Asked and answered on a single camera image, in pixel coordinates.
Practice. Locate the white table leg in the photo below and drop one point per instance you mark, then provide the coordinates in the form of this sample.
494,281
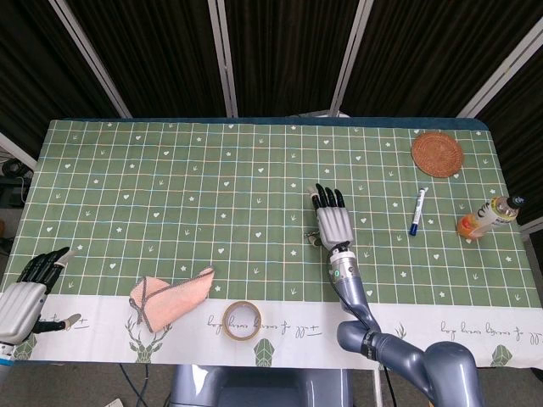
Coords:
378,388

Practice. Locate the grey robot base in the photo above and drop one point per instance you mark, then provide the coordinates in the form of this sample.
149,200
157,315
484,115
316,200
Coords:
254,390

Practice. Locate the pink cloth with grey trim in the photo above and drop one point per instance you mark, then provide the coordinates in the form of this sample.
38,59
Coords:
169,303

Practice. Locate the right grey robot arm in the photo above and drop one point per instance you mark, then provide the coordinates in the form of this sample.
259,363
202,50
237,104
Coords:
441,369

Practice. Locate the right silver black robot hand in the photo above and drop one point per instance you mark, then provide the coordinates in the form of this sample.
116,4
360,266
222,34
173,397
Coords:
335,226

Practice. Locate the round woven brown coaster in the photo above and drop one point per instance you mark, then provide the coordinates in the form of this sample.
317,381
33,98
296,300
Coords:
437,154

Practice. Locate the white partition foot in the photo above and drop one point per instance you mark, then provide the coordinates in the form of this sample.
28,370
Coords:
326,113

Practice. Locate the white blue marker pen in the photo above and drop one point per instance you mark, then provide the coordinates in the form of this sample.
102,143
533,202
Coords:
418,211

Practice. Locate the black equipment pile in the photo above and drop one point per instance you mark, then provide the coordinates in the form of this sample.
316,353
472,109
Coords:
12,186

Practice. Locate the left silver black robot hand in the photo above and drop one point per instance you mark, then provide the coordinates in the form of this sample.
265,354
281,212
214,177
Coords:
21,311

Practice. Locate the green grid tablecloth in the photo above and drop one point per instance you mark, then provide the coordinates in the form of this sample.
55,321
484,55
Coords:
169,191

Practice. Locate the brown tape roll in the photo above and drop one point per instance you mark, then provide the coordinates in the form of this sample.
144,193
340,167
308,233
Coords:
225,322

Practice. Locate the grey partition frame post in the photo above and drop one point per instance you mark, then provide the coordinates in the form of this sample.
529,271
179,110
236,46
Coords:
89,57
500,72
17,150
225,59
350,59

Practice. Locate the orange drink plastic bottle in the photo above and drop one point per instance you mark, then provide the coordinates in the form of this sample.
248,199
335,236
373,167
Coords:
488,216

